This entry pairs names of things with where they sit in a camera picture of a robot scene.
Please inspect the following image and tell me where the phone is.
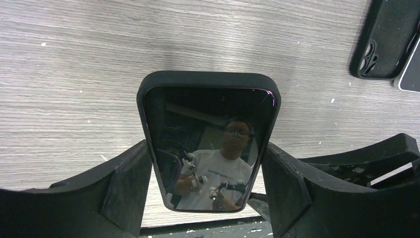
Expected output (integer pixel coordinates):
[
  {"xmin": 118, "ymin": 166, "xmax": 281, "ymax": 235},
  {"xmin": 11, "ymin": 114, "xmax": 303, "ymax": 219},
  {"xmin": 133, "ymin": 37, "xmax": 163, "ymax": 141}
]
[{"xmin": 393, "ymin": 31, "xmax": 420, "ymax": 94}]

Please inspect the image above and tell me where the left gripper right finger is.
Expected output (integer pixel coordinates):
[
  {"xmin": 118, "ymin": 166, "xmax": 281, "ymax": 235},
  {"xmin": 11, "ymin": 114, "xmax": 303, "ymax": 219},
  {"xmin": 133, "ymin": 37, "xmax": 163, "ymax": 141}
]
[{"xmin": 262, "ymin": 144, "xmax": 420, "ymax": 238}]

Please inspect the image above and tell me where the black phone bare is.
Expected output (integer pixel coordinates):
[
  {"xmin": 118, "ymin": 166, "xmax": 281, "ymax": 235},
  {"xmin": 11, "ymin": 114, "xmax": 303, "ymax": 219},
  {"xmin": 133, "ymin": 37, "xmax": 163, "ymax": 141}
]
[{"xmin": 136, "ymin": 70, "xmax": 281, "ymax": 214}]

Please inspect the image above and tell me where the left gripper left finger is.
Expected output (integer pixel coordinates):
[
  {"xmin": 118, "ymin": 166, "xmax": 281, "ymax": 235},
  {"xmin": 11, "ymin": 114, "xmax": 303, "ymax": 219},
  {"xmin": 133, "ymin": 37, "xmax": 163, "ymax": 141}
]
[{"xmin": 0, "ymin": 141, "xmax": 152, "ymax": 238}]

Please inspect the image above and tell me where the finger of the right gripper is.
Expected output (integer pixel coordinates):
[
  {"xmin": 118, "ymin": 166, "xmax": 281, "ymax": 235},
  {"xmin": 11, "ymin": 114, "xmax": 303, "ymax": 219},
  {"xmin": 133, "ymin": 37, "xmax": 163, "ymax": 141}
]
[{"xmin": 300, "ymin": 133, "xmax": 420, "ymax": 186}]

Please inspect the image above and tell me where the black phone case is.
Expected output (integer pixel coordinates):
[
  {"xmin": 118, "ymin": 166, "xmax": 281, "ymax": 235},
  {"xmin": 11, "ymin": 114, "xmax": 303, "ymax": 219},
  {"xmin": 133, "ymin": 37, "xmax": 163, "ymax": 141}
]
[{"xmin": 349, "ymin": 0, "xmax": 420, "ymax": 81}]

